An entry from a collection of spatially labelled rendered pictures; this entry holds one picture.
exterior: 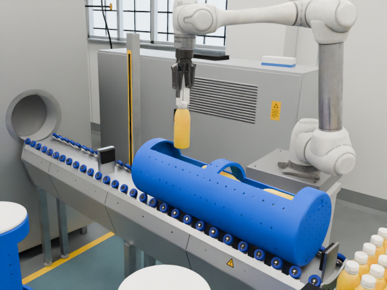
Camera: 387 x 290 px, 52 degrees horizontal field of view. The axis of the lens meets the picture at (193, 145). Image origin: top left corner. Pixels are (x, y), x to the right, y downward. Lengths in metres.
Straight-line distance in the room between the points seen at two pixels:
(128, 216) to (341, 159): 1.04
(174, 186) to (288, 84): 1.55
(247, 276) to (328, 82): 0.85
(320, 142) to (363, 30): 2.44
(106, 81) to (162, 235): 2.54
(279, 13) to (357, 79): 2.47
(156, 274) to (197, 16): 0.87
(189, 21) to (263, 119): 1.80
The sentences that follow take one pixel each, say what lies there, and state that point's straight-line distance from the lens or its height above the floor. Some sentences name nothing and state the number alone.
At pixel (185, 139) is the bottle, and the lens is 1.73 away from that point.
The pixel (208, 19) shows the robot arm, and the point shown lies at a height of 1.80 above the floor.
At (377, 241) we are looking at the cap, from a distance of 1.54.
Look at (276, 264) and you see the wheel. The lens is 1.54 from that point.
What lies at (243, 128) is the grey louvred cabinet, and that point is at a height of 0.96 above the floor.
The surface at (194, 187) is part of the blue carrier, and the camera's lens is 1.64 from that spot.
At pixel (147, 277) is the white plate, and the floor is 1.04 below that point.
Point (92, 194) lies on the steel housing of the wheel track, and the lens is 2.28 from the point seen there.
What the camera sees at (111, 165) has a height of 0.97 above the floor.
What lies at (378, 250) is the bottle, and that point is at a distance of 1.55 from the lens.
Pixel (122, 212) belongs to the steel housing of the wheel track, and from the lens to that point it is 2.08.
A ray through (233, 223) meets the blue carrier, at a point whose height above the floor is 1.07.
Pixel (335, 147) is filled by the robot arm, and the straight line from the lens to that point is 1.81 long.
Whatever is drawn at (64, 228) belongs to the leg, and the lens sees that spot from 3.20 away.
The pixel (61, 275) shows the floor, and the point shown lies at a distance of 3.16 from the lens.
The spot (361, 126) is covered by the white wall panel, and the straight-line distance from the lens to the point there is 4.23.
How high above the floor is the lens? 1.82
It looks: 18 degrees down
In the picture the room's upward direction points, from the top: 2 degrees clockwise
